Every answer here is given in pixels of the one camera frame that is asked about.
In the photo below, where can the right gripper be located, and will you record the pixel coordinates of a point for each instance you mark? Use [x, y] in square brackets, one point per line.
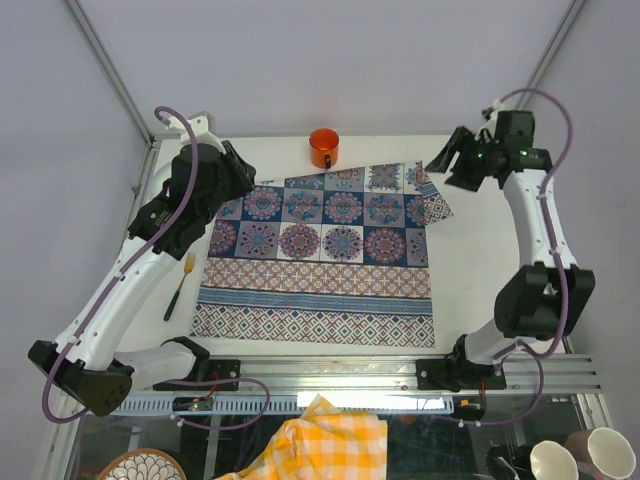
[461, 176]

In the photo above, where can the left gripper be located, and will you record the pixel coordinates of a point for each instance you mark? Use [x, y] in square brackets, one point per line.
[243, 172]

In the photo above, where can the patterned placemat cloth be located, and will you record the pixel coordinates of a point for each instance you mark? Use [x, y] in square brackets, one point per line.
[334, 258]

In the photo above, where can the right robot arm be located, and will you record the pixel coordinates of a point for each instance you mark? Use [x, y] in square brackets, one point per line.
[544, 299]

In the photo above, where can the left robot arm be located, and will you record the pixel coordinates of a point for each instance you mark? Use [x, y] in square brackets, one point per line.
[83, 360]

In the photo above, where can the orange mug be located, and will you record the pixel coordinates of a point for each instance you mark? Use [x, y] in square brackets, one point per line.
[324, 147]

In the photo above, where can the yellow checkered cloth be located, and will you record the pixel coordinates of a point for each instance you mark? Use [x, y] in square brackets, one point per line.
[323, 443]

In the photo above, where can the patterned brown plate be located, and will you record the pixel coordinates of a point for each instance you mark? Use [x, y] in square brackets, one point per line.
[144, 464]

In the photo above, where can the brown white cup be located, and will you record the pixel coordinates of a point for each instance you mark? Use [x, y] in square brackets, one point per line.
[602, 453]

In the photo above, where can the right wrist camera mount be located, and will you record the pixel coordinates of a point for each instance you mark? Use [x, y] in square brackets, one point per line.
[492, 110]

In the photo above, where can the gold fork green handle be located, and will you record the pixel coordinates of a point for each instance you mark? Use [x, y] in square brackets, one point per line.
[188, 268]

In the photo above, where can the aluminium mounting rail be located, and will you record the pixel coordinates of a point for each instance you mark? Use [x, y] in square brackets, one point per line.
[562, 374]

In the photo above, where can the white cable duct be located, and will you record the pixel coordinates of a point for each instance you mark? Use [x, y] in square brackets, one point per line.
[379, 403]

